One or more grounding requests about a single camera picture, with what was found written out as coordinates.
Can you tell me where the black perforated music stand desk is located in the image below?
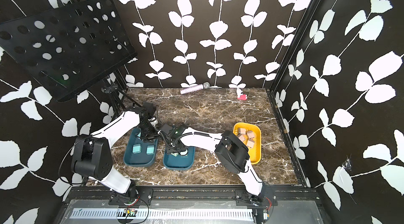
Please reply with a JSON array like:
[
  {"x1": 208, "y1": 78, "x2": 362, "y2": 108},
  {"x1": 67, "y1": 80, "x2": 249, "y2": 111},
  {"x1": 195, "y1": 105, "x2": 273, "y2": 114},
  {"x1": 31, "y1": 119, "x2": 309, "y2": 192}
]
[{"x1": 1, "y1": 0, "x2": 137, "y2": 102}]

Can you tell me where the yellow storage box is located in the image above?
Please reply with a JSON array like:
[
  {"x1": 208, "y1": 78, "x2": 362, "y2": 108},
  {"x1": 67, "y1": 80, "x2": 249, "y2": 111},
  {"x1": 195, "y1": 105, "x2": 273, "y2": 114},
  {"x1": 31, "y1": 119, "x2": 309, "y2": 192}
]
[{"x1": 233, "y1": 123, "x2": 262, "y2": 165}]

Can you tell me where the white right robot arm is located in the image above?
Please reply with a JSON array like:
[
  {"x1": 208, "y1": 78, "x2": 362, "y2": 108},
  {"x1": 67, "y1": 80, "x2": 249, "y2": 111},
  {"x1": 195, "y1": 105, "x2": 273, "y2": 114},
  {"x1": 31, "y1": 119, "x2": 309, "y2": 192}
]
[{"x1": 158, "y1": 124, "x2": 265, "y2": 197}]

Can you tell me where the teal storage box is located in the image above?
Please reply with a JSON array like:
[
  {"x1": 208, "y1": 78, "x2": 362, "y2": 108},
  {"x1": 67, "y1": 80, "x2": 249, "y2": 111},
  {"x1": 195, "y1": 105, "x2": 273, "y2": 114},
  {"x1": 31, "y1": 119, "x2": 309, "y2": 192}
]
[
  {"x1": 123, "y1": 128, "x2": 158, "y2": 167},
  {"x1": 163, "y1": 147, "x2": 195, "y2": 170}
]

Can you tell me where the black front rail frame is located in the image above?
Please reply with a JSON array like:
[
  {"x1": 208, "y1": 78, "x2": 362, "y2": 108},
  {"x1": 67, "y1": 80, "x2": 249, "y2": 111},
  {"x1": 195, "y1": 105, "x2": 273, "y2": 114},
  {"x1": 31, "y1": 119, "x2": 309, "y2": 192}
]
[{"x1": 55, "y1": 185, "x2": 331, "y2": 224}]

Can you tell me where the beige plug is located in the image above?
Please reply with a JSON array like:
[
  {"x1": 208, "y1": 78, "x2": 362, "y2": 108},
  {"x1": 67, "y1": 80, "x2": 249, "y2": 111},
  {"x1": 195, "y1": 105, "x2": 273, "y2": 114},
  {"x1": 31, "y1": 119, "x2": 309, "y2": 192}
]
[
  {"x1": 237, "y1": 134, "x2": 246, "y2": 142},
  {"x1": 246, "y1": 139, "x2": 255, "y2": 149},
  {"x1": 246, "y1": 130, "x2": 256, "y2": 139},
  {"x1": 238, "y1": 127, "x2": 247, "y2": 135}
]

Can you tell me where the blue teal plug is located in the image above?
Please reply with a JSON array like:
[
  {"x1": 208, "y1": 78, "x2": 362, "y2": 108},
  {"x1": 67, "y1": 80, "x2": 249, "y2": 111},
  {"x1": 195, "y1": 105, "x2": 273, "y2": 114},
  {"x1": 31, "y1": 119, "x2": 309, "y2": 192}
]
[
  {"x1": 132, "y1": 144, "x2": 142, "y2": 154},
  {"x1": 146, "y1": 145, "x2": 155, "y2": 155}
]

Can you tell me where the pink white small box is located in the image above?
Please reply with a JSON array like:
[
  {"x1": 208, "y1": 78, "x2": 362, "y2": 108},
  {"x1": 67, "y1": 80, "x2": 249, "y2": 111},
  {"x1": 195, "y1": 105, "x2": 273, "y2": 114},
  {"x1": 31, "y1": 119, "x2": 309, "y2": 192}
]
[{"x1": 236, "y1": 88, "x2": 247, "y2": 100}]

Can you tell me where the black music stand tripod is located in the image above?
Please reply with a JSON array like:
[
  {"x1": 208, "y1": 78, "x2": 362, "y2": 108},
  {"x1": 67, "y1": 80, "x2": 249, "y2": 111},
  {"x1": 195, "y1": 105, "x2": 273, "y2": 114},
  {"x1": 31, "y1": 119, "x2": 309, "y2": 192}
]
[{"x1": 102, "y1": 79, "x2": 140, "y2": 120}]

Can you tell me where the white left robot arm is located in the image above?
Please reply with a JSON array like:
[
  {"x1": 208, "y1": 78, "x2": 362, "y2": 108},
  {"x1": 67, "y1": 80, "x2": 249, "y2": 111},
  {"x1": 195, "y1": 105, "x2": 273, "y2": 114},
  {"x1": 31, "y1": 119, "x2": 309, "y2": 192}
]
[{"x1": 70, "y1": 102, "x2": 157, "y2": 194}]

